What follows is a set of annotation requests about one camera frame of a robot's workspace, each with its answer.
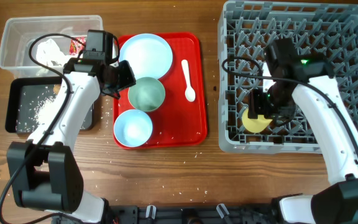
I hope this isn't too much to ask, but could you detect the red serving tray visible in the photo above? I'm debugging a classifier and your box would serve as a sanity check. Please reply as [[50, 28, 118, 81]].
[[112, 32, 208, 149]]

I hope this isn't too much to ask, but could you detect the yellow cup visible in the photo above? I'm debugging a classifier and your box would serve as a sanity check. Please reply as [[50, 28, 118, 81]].
[[242, 108, 272, 133]]

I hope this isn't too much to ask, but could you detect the white tissue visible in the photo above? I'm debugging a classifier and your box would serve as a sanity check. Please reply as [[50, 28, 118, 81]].
[[35, 39, 71, 67]]

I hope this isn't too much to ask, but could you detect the clear plastic waste bin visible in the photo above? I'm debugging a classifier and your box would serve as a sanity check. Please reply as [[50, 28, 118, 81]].
[[0, 15, 103, 78]]

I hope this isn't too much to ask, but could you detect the pile of white rice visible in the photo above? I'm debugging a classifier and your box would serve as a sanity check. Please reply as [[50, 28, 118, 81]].
[[17, 86, 62, 131]]

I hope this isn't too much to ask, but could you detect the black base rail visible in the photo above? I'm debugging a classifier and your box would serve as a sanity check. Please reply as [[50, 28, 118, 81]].
[[51, 203, 328, 224]]

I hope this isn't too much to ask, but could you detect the grey dishwasher rack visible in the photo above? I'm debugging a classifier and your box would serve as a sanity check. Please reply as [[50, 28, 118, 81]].
[[218, 1, 358, 154]]

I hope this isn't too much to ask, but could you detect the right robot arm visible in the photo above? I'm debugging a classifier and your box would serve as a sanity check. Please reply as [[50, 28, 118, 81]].
[[242, 39, 358, 223]]

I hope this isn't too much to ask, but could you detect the white plastic spoon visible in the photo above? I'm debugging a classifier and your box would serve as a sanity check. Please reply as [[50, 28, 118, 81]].
[[181, 60, 196, 102]]

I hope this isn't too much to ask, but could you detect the green bowl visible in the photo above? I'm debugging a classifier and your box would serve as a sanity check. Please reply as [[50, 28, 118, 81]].
[[128, 77, 166, 113]]

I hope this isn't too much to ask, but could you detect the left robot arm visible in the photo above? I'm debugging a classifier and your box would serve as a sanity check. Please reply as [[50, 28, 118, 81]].
[[0, 30, 135, 223]]

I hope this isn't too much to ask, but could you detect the red snack wrapper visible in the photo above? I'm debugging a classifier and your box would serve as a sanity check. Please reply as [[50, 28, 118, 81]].
[[69, 37, 86, 56]]

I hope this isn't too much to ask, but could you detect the black waste tray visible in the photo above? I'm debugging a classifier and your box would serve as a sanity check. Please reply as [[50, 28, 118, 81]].
[[4, 75, 95, 135]]

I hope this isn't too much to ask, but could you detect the light blue plate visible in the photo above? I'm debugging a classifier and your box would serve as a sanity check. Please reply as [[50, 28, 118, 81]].
[[119, 34, 173, 80]]

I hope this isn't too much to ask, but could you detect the light blue bowl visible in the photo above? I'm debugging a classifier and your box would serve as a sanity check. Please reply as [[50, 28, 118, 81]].
[[113, 110, 154, 147]]

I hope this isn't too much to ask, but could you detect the brown carrot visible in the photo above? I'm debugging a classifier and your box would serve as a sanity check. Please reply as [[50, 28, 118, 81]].
[[53, 84, 61, 95]]

